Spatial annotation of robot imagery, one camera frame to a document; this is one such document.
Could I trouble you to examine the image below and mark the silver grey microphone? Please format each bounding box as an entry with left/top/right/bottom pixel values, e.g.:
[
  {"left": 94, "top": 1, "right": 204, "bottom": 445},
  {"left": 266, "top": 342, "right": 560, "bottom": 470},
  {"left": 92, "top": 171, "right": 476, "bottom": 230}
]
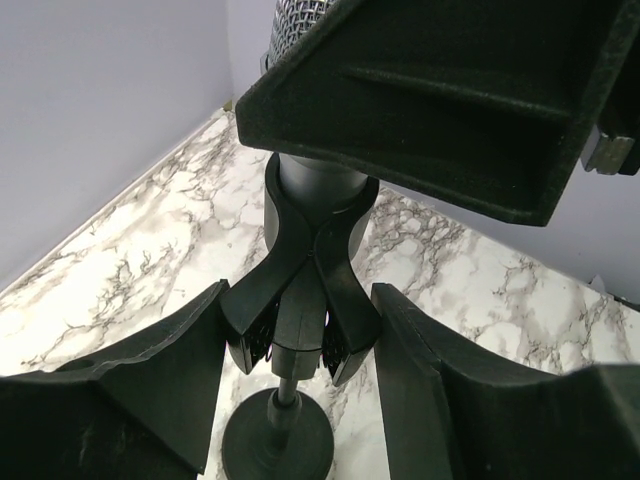
[{"left": 258, "top": 0, "right": 371, "bottom": 201}]

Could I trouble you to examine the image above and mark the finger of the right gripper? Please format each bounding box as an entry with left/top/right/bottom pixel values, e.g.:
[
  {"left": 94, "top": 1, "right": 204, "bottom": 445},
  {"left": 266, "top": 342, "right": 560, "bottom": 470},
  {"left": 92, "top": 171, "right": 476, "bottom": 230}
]
[{"left": 236, "top": 1, "right": 639, "bottom": 226}]

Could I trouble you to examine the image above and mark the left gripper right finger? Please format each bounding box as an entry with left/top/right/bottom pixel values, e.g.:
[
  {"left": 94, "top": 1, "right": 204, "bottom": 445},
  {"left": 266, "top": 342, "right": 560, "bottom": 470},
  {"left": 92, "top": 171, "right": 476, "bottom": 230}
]
[{"left": 372, "top": 283, "right": 639, "bottom": 479}]

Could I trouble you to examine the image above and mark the silver mic clip stand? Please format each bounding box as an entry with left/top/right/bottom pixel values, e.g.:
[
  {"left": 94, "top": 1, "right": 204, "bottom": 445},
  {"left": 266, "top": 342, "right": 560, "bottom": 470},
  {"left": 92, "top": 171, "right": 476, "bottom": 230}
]
[{"left": 221, "top": 153, "right": 382, "bottom": 479}]

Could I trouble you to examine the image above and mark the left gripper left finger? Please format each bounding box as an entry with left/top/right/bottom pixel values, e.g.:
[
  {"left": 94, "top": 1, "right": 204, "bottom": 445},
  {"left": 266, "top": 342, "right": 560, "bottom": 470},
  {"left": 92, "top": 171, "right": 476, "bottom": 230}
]
[{"left": 1, "top": 280, "right": 229, "bottom": 479}]

